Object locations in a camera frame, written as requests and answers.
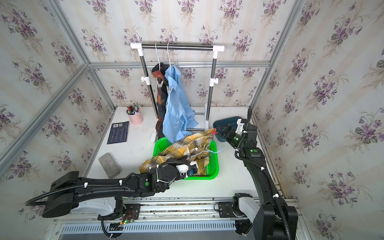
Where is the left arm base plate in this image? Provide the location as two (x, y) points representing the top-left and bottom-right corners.
(98, 204), (141, 224)

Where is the pink pen cup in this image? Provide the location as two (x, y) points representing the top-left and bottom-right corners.
(126, 102), (144, 126)

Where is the yellow plaid shirt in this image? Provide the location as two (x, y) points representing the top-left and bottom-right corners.
(139, 129), (214, 176)

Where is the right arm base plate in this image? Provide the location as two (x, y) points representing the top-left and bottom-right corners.
(214, 202), (246, 218)

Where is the white hanger of blue shirt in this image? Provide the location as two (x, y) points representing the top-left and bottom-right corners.
(167, 43), (172, 66)

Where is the light blue shirt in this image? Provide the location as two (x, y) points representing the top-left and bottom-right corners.
(163, 65), (198, 143)

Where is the dark blue booklet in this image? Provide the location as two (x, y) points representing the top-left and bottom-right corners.
(107, 121), (130, 145)

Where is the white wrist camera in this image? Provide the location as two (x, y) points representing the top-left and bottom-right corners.
(236, 119), (245, 136)
(175, 161), (199, 178)

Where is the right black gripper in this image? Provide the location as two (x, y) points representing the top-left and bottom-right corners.
(218, 124), (247, 150)

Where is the metal clothes rack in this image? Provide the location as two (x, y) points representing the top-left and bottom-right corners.
(130, 43), (225, 134)

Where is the green plastic basket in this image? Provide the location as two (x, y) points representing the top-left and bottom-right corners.
(153, 138), (219, 181)

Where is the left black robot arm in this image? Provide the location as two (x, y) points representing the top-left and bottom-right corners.
(25, 159), (198, 218)

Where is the dark teal plastic bin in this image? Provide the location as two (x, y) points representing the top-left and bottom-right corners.
(213, 116), (242, 143)

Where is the white hanger of dark shirt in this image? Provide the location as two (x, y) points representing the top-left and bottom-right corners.
(155, 43), (161, 71)

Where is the grey sponge block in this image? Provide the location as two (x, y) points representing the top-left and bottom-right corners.
(99, 153), (122, 179)

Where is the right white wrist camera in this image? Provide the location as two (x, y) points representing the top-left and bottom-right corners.
(236, 119), (245, 136)

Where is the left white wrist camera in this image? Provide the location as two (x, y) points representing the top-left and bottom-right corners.
(175, 161), (199, 178)

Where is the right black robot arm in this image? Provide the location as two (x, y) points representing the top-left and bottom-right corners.
(213, 108), (299, 240)

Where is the dark plaid shirt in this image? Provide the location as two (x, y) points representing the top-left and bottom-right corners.
(152, 63), (169, 139)

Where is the white clothespin on dark shirt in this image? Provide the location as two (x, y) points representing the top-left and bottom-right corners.
(157, 78), (164, 89)

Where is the light blue wire hanger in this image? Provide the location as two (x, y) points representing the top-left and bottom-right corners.
(190, 141), (223, 158)

